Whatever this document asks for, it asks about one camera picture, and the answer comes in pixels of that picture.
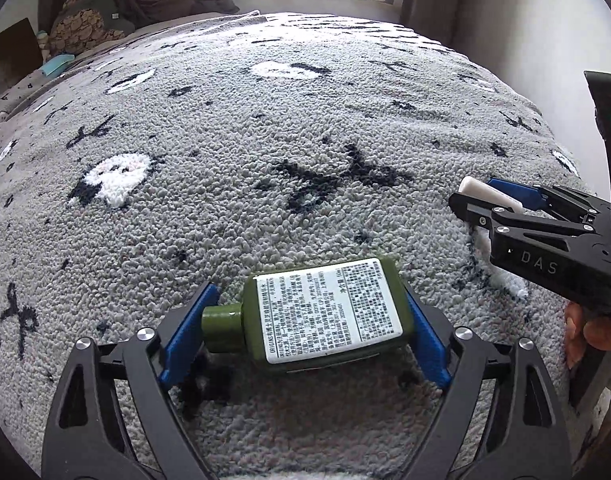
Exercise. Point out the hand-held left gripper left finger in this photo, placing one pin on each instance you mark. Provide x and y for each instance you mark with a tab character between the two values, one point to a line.
185	340

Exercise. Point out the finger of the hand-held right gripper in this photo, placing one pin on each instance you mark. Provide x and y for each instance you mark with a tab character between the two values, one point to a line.
480	212
525	195

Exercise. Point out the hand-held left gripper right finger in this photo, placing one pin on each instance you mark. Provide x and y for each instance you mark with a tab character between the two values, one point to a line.
428	340

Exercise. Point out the small white tube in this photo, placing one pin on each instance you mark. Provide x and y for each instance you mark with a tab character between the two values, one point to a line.
485	192

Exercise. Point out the dark green bottle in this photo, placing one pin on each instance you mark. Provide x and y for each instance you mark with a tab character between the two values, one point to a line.
330	310

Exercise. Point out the person's right hand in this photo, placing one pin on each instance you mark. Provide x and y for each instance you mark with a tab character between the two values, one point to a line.
600	332

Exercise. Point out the grey printed blanket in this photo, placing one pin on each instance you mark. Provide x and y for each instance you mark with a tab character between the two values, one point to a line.
235	160

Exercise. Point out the light blue flat packet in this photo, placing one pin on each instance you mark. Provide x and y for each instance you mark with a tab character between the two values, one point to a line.
58	65

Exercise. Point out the patterned brown pillow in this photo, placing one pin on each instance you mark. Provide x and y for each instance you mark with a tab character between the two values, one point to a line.
85	25

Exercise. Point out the dark wooden headboard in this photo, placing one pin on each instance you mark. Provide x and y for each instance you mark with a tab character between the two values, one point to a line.
8	60

